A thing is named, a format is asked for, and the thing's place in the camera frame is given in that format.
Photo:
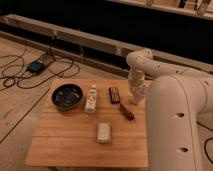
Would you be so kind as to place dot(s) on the dark blue ceramic bowl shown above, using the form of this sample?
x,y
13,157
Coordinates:
x,y
67,96

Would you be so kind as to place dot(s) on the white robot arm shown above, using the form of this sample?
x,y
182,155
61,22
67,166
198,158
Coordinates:
x,y
174,96

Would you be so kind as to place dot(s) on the wooden table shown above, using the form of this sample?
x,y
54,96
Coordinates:
x,y
69,138

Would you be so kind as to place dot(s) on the white ceramic cup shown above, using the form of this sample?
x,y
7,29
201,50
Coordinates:
x,y
138,94

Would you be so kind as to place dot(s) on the long wooden beam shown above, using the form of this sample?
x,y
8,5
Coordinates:
x,y
92,41

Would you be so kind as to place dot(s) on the dark chocolate bar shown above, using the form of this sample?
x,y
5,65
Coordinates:
x,y
114,95

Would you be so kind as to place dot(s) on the white plastic bottle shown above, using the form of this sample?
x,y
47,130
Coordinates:
x,y
91,99

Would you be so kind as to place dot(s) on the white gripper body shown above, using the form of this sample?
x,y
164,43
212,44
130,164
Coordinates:
x,y
136,79

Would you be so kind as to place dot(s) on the blue power box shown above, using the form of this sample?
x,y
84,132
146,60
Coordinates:
x,y
35,67

